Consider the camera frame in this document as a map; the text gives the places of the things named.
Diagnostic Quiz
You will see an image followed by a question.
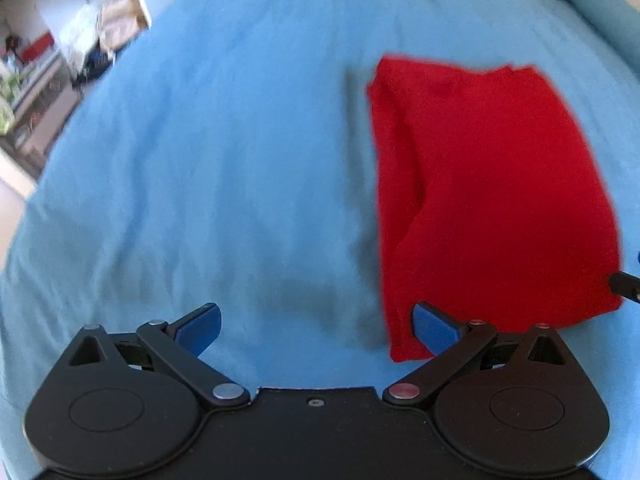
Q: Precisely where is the red knit sweater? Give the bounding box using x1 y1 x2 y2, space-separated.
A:
368 56 620 362

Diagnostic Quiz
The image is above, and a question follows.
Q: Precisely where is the light blue bed sheet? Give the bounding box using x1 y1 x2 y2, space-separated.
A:
1 0 639 479

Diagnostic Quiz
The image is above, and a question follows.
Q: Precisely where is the blue pillow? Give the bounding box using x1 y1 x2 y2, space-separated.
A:
565 0 639 75

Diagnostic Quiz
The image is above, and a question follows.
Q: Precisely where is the white shelving unit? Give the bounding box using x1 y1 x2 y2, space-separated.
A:
1 0 149 179

